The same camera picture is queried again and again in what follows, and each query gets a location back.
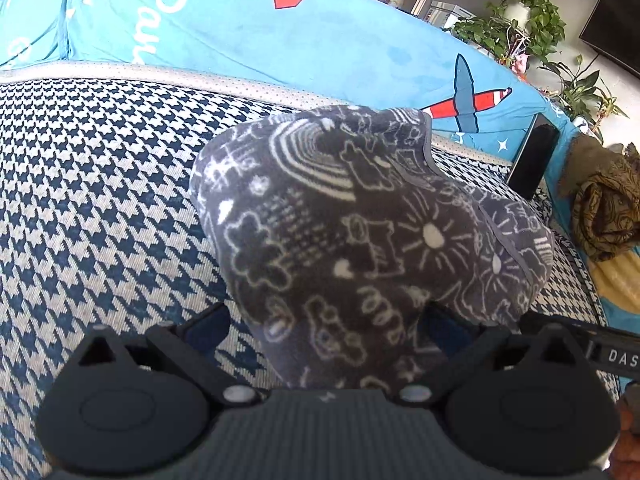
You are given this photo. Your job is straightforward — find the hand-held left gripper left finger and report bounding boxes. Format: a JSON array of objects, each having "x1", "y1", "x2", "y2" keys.
[{"x1": 75, "y1": 302, "x2": 261, "y2": 406}]

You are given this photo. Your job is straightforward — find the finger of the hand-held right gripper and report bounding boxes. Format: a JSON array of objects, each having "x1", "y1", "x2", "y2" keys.
[{"x1": 520, "y1": 310, "x2": 603, "y2": 343}]

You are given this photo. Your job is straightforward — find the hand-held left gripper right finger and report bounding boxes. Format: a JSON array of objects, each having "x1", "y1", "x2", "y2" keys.
[{"x1": 400, "y1": 305, "x2": 587, "y2": 406}]

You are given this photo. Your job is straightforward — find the grey patterned fleece jacket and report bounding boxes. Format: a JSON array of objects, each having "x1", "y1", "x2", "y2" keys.
[{"x1": 190, "y1": 105, "x2": 556, "y2": 391}]

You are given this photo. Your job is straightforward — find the person's right hand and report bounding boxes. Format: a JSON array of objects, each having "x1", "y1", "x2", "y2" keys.
[{"x1": 612, "y1": 385, "x2": 640, "y2": 480}]

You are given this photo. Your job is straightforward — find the brown patterned cloth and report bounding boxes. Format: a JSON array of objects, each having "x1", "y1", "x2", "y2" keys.
[{"x1": 557, "y1": 132, "x2": 640, "y2": 262}]

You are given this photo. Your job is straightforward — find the black smartphone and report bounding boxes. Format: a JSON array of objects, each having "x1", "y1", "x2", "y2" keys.
[{"x1": 506, "y1": 112, "x2": 561, "y2": 201}]

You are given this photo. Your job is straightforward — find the houndstooth sofa seat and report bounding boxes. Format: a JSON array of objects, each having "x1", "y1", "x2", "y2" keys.
[{"x1": 0, "y1": 60, "x2": 626, "y2": 480}]

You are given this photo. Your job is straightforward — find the slender-leaf potted plant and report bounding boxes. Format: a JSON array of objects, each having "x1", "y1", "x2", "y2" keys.
[{"x1": 540, "y1": 55, "x2": 628, "y2": 128}]

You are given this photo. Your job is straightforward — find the pothos plant in white pot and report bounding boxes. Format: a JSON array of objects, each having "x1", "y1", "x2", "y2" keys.
[{"x1": 452, "y1": 0, "x2": 566, "y2": 68}]

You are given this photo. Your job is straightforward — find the blue printed sofa cover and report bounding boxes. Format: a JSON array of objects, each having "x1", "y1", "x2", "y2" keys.
[{"x1": 0, "y1": 0, "x2": 640, "y2": 341}]

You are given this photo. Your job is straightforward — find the black television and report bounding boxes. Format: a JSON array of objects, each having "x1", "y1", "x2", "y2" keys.
[{"x1": 579, "y1": 0, "x2": 640, "y2": 78}]

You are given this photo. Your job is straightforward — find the white appliance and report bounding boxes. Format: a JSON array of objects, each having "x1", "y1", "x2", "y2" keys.
[{"x1": 425, "y1": 2, "x2": 476, "y2": 29}]

